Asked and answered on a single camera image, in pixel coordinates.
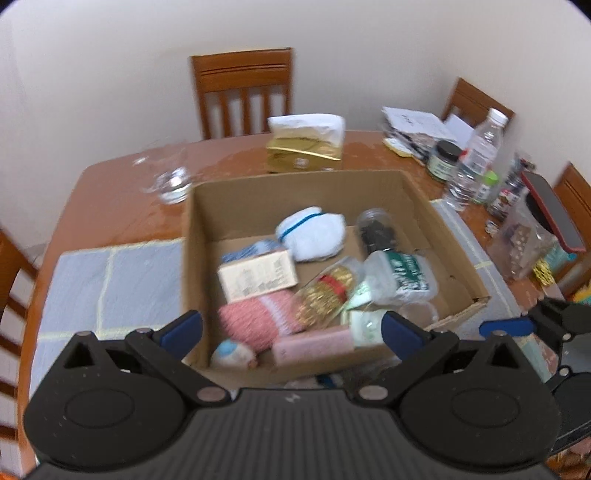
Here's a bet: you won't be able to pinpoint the blue white egg toy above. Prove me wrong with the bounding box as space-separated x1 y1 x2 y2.
209 339 259 370

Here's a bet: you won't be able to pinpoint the white labelled plastic bottle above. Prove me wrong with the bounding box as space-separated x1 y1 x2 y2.
363 251 439 306

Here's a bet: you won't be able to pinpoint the pink knitted sock roll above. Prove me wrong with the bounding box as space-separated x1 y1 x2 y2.
218 290 304 353

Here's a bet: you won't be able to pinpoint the pink rectangular box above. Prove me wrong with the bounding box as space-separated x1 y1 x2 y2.
271 326 355 366

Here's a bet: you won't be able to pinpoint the jar with gold ornaments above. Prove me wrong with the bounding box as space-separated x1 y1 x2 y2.
291 257 366 330

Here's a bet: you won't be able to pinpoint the cream patterned box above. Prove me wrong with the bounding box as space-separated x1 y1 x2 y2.
217 250 298 303

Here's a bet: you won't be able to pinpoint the clear jar dark contents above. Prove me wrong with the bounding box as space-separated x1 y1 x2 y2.
356 208 398 256

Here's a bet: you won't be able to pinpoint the white blue-striped sock ball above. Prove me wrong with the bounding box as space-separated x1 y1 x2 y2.
276 206 346 263

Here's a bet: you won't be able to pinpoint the green white tissue pack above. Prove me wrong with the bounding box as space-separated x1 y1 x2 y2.
344 309 387 348

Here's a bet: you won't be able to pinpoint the blue grey sock roll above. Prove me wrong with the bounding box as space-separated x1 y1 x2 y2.
221 238 283 263

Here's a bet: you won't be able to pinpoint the gold ornament on table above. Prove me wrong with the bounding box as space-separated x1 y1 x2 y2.
533 259 556 287

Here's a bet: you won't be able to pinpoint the teal packet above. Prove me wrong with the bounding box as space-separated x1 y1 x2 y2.
544 243 577 276

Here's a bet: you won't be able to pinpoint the large clear storage jar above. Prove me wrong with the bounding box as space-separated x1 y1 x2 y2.
486 193 557 280

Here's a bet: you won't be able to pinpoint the red brown jar lid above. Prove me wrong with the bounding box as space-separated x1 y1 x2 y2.
521 171 586 254

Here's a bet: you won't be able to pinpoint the wooden chair far right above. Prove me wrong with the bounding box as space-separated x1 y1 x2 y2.
554 162 591 253

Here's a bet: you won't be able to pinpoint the wooden chair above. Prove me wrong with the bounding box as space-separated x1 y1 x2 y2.
189 47 294 140
1 232 38 479
554 162 591 253
441 77 515 127

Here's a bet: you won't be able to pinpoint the green cap small bottle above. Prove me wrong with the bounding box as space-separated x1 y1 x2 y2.
473 170 499 204

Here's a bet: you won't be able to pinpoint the brown cardboard box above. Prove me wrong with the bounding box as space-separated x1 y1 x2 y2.
180 169 492 388

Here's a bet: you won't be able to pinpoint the clear water bottle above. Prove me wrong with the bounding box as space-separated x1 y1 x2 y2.
443 108 508 212

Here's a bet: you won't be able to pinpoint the wooden chair left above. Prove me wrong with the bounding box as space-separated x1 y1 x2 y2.
1 232 38 479

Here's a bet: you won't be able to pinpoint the clear glass cup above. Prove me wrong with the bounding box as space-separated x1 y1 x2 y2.
132 143 192 205

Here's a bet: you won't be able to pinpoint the dark lidded small jar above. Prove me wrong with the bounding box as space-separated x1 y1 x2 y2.
427 140 463 183

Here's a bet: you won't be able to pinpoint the stack of white papers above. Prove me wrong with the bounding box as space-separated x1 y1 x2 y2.
382 107 474 162

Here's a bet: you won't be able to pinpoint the wooden chair back right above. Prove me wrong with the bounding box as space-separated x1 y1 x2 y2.
441 77 515 127

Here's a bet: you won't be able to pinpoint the gold tissue box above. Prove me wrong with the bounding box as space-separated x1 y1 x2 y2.
266 113 346 173

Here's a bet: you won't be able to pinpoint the wooden chair at back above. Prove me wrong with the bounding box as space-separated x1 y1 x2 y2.
189 47 294 140

